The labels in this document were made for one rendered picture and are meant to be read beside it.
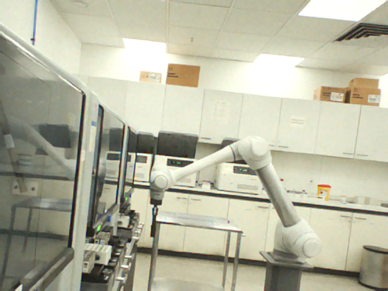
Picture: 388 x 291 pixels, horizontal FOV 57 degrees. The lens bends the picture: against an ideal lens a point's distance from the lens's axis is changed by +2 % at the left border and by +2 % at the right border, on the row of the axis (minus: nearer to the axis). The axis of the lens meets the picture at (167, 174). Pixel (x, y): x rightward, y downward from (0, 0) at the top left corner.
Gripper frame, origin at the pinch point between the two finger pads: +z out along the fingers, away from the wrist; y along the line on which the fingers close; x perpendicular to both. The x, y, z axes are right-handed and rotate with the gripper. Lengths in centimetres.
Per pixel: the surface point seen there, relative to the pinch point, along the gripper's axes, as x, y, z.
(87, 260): -20, 91, -8
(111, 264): -14, 74, -2
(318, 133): 201, -257, -95
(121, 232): -18.3, 6.5, 1.0
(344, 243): 237, -228, 40
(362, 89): 252, -262, -159
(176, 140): 16, -257, -67
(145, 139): -25, -253, -64
